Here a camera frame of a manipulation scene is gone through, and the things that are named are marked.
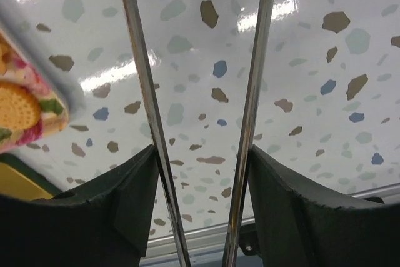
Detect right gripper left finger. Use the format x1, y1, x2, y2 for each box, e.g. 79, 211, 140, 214
1, 145, 159, 266

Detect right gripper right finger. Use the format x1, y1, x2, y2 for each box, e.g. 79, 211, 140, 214
248, 144, 400, 267

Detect gold tin lid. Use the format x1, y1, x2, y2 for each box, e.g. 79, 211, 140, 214
1, 153, 62, 201

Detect metal tongs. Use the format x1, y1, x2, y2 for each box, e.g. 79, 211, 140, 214
122, 0, 274, 266

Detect floral serving tray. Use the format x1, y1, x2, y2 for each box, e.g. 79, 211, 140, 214
0, 0, 87, 155

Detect orange round cookie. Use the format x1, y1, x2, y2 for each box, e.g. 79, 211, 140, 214
1, 81, 41, 131

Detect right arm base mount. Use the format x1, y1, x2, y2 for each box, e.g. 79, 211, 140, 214
239, 223, 261, 257

